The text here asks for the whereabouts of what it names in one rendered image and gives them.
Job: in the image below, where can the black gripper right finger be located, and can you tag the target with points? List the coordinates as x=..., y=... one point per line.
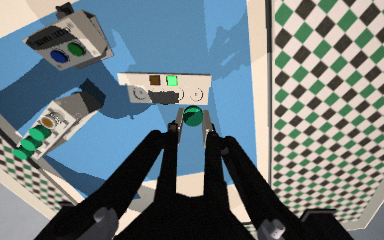
x=270, y=217

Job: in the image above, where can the small sloping desk with blue and green keys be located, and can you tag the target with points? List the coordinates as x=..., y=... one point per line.
x=71, y=40

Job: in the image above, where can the blue flat mat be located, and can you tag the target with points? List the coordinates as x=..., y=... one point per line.
x=161, y=36

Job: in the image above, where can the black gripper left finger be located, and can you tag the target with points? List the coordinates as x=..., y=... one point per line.
x=97, y=216

